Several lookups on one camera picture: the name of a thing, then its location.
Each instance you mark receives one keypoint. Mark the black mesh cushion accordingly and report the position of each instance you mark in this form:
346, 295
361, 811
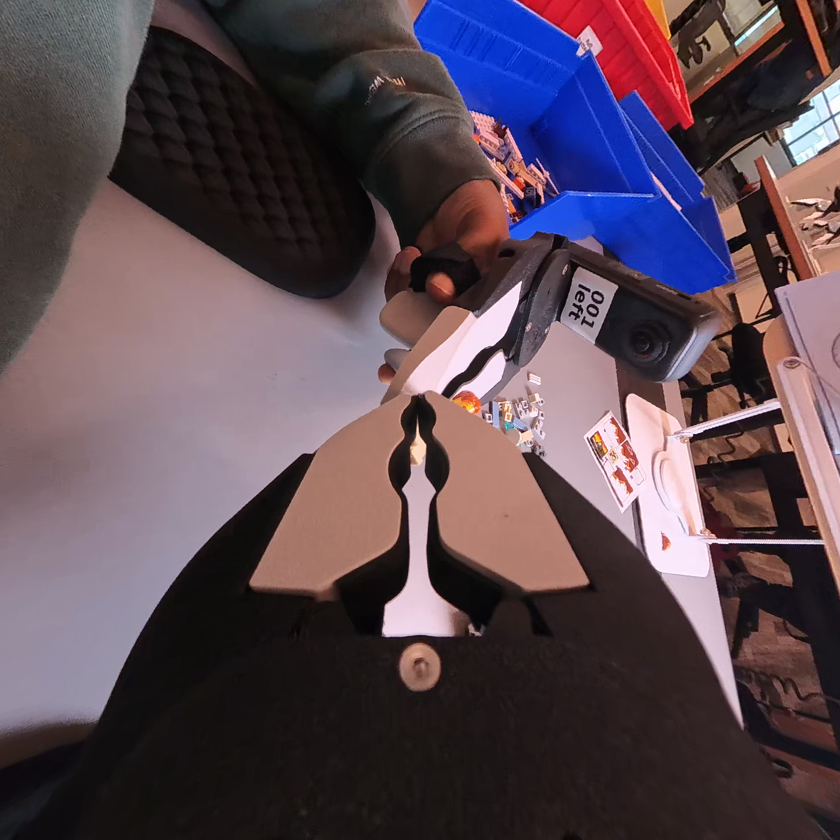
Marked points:
243, 184

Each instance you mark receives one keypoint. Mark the white book stand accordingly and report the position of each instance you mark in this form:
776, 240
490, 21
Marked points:
669, 512

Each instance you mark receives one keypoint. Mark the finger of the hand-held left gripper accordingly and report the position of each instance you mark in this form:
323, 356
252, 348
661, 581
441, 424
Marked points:
499, 374
446, 348

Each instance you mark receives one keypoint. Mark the person's left hand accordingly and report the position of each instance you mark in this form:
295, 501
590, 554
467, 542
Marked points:
466, 216

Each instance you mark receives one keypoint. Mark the paned window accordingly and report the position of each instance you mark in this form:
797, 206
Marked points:
817, 124

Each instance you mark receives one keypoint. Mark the pile of small lego pieces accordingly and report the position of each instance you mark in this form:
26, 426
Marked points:
522, 420

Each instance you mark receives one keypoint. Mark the person's left forearm green sleeve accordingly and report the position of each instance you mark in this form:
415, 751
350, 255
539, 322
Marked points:
367, 98

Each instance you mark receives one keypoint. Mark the scattered assorted lego bricks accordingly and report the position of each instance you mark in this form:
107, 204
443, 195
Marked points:
518, 170

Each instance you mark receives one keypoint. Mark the blue plastic bin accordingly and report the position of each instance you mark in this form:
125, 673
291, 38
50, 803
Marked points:
623, 236
499, 52

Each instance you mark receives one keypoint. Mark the pale blue instruction booklet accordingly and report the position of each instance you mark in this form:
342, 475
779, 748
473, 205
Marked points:
814, 328

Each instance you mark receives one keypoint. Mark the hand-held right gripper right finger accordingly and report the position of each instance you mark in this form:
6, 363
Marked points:
512, 518

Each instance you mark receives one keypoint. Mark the person's torso green sweatshirt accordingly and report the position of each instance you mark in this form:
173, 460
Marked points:
59, 164

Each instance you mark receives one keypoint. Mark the lego sticker sheet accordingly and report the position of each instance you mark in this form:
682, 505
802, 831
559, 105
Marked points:
613, 459

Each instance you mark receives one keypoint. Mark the red plastic bin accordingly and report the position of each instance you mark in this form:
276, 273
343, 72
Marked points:
623, 46

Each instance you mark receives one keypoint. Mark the reddish brown minifigure hair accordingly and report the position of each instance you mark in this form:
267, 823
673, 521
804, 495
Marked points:
467, 401

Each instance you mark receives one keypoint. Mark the wooden top standing desk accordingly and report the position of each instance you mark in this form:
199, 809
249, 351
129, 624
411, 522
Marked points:
754, 52

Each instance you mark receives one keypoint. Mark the black mesh office chair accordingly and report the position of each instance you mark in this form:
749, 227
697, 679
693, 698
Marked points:
695, 33

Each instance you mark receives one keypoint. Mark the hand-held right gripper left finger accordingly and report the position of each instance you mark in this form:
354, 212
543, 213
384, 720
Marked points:
328, 518

